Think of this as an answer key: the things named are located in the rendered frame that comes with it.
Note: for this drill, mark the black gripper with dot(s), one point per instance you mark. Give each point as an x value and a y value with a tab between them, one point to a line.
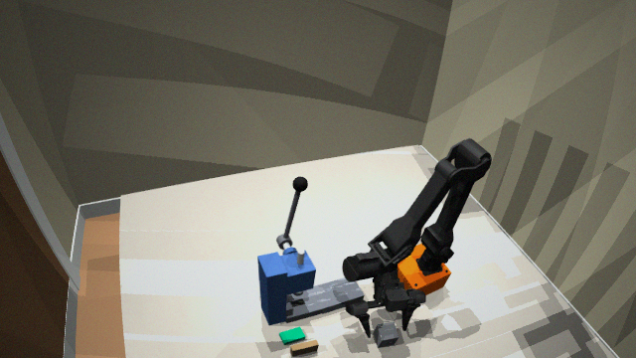
359	307

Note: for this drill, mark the blue arbor press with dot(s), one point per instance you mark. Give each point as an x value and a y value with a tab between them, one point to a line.
289	279

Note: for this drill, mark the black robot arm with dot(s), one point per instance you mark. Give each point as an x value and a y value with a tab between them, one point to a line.
402	234

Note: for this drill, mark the green flat block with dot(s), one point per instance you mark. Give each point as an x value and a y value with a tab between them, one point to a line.
292	335

